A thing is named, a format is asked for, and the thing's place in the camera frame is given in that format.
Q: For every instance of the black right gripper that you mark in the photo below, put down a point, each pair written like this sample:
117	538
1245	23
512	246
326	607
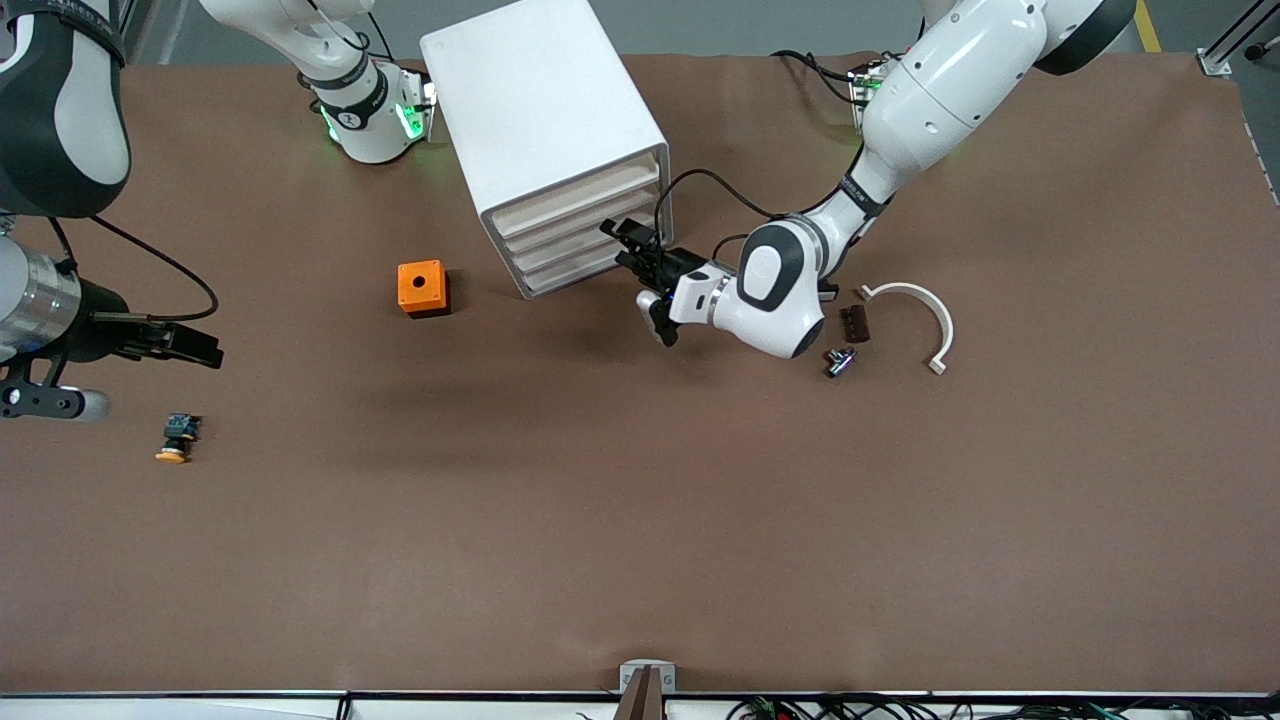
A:
103	326

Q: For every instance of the brown terminal block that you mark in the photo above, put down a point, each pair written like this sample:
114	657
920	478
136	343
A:
855	325

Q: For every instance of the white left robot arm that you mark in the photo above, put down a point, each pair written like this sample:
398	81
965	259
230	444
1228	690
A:
940	90

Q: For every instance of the small silver purple connector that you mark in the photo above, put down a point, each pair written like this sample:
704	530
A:
840	362

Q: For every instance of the white curved plastic arc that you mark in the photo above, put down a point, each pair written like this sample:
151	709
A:
905	287

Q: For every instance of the orange box with round hole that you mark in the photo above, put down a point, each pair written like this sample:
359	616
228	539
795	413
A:
432	278

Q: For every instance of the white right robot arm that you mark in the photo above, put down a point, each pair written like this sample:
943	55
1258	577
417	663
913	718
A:
60	120

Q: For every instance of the white drawer cabinet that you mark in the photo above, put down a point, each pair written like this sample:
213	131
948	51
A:
540	100

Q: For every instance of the aluminium frame profile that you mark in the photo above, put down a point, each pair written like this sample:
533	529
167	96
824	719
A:
1215	62
140	25

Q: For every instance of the yellow mushroom button switch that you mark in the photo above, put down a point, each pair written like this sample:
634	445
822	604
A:
178	437

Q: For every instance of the grey metal bracket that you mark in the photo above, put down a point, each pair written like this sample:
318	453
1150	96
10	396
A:
628	672

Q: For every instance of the white table edge rail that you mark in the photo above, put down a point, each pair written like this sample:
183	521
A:
200	710

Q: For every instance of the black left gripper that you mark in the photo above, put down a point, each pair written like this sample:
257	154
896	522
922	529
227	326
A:
672	267

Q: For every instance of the cream plastic drawer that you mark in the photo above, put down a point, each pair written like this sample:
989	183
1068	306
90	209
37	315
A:
583	219
575	198
570	266
585	240

